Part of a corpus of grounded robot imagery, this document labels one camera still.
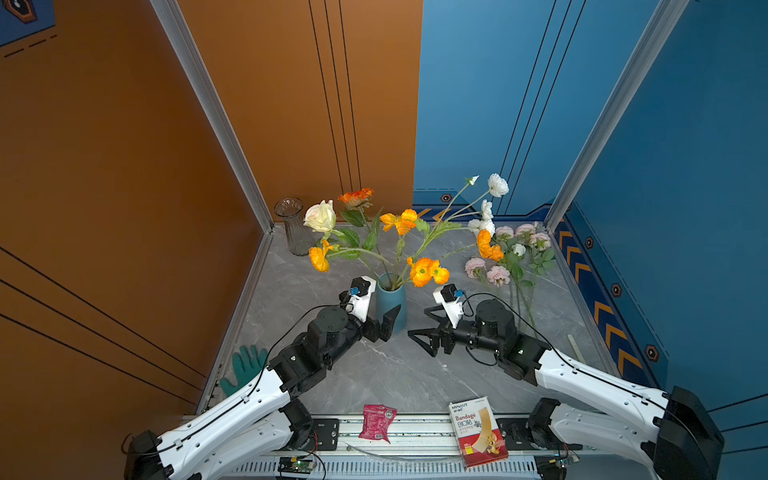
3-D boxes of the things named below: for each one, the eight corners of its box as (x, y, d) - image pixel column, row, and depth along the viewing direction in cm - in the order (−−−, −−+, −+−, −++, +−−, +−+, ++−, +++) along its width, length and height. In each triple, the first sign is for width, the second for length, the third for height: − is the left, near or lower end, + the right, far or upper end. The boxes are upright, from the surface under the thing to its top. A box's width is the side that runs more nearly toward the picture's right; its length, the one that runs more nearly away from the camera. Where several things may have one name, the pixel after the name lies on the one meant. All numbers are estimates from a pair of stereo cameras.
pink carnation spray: (462, 274, 107) (464, 266, 103) (467, 262, 110) (469, 254, 106) (504, 290, 102) (508, 282, 99) (508, 277, 106) (512, 269, 102)
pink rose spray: (509, 285, 103) (513, 277, 100) (493, 232, 120) (496, 223, 116) (561, 285, 103) (567, 277, 100) (538, 231, 120) (543, 223, 116)
